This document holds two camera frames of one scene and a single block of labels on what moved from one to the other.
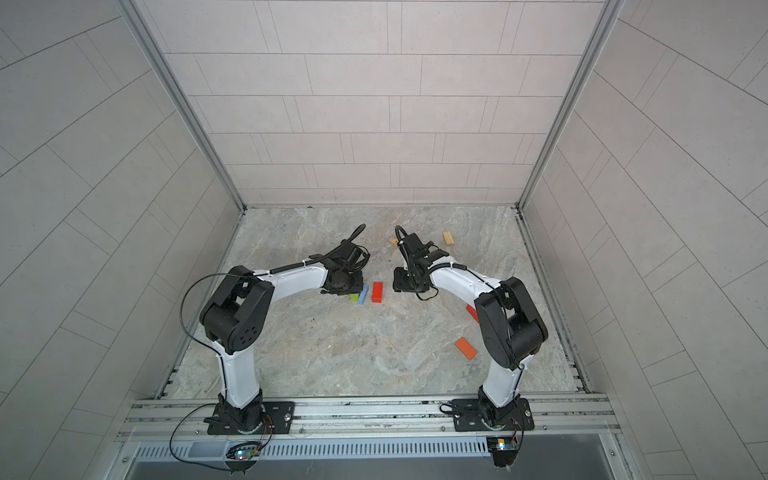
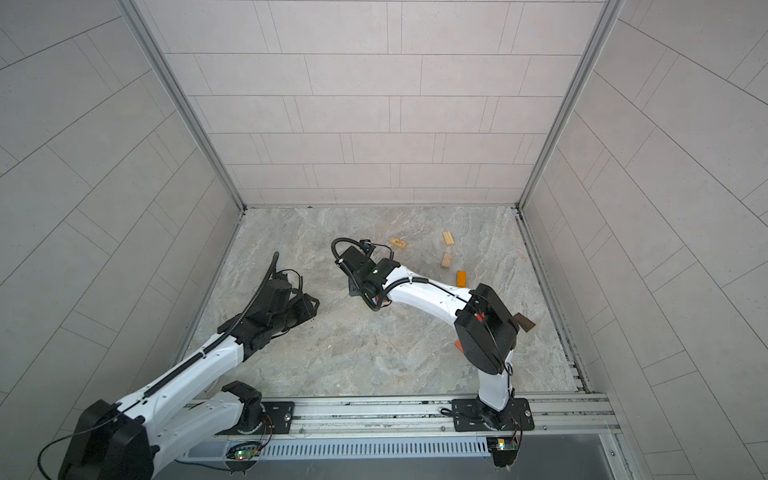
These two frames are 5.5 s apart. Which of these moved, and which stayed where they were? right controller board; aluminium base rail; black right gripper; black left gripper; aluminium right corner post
Moved: black left gripper; black right gripper
Stayed: right controller board; aluminium right corner post; aluminium base rail
